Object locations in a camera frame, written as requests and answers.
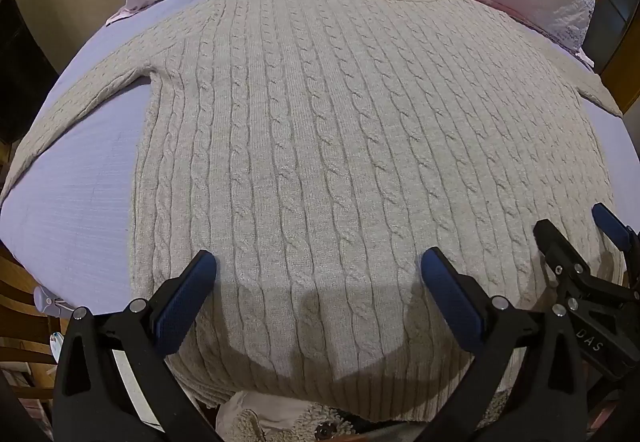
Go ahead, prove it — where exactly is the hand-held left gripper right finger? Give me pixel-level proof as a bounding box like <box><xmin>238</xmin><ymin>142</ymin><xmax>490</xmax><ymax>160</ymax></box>
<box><xmin>419</xmin><ymin>247</ymin><xmax>587</xmax><ymax>442</ymax></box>

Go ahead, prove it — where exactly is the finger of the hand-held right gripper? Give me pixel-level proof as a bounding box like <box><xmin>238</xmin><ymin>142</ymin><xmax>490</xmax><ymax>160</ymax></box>
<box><xmin>591</xmin><ymin>203</ymin><xmax>640</xmax><ymax>257</ymax></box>
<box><xmin>532</xmin><ymin>219</ymin><xmax>596</xmax><ymax>285</ymax></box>

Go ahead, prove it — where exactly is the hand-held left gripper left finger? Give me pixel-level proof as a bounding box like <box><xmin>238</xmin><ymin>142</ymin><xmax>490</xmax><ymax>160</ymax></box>
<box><xmin>52</xmin><ymin>250</ymin><xmax>222</xmax><ymax>442</ymax></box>

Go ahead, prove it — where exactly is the beige cable-knit sweater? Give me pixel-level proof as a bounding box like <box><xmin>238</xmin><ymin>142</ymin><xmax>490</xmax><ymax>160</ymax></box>
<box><xmin>0</xmin><ymin>0</ymin><xmax>626</xmax><ymax>423</ymax></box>

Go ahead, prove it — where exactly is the white bed sheet clip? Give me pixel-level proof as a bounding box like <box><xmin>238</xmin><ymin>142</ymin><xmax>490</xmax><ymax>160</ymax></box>
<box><xmin>32</xmin><ymin>286</ymin><xmax>76</xmax><ymax>319</ymax></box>

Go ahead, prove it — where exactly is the lavender bed sheet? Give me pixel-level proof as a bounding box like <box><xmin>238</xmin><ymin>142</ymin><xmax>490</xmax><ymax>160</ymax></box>
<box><xmin>0</xmin><ymin>0</ymin><xmax>640</xmax><ymax>313</ymax></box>

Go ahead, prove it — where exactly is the beige fleece jacket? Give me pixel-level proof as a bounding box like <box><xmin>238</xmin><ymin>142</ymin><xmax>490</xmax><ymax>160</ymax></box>
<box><xmin>215</xmin><ymin>392</ymin><xmax>506</xmax><ymax>442</ymax></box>

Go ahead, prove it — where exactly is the wooden chair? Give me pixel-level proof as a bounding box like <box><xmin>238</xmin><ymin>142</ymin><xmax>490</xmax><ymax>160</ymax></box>
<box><xmin>0</xmin><ymin>242</ymin><xmax>67</xmax><ymax>423</ymax></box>

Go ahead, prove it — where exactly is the wooden bed frame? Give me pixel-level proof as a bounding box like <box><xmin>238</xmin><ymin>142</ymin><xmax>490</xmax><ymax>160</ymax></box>
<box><xmin>594</xmin><ymin>0</ymin><xmax>640</xmax><ymax>119</ymax></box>

